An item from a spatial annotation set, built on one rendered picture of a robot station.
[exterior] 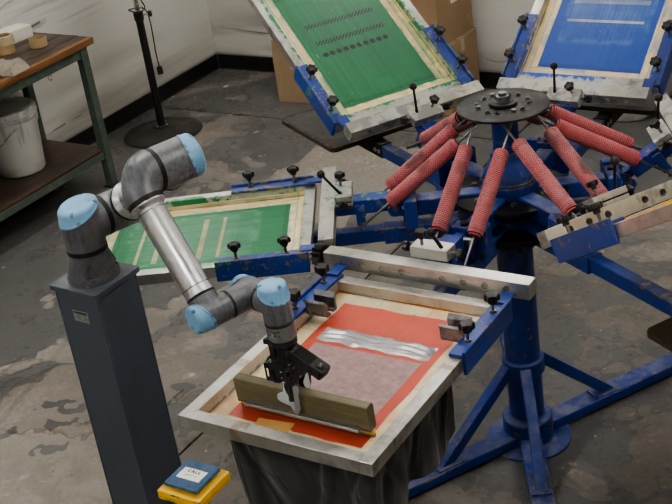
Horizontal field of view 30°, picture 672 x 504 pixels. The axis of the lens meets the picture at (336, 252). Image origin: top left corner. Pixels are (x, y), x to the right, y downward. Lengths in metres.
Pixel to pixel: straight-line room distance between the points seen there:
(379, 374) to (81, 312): 0.87
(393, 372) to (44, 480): 1.97
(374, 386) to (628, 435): 1.58
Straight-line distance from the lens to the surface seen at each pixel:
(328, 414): 3.17
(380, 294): 3.72
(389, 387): 3.32
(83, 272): 3.56
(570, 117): 4.17
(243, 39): 8.86
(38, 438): 5.23
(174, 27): 8.68
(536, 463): 4.39
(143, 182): 3.13
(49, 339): 5.91
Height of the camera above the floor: 2.78
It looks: 27 degrees down
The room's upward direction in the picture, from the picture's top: 9 degrees counter-clockwise
